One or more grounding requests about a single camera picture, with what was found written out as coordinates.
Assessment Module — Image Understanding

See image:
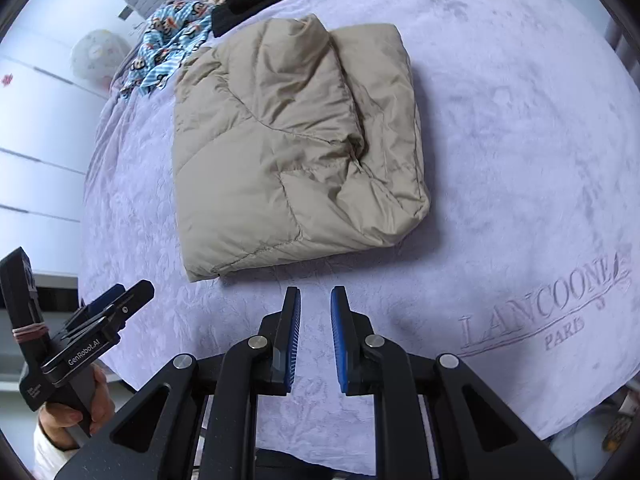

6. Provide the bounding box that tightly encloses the lavender plush bed blanket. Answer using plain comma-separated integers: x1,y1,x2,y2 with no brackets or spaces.
79,0,639,474

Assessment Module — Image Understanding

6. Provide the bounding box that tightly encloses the round white patterned cushion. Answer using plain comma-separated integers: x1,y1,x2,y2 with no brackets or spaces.
70,29,130,88

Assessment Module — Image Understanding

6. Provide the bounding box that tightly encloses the blue cartoon print garment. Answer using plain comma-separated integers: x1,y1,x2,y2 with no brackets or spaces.
120,0,214,99

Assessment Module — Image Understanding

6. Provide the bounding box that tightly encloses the person's left hand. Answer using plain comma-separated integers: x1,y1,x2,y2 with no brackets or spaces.
38,364,115,451

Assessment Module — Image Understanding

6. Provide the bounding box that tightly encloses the beige puffer jacket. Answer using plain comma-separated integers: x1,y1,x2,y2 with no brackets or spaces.
172,15,431,282

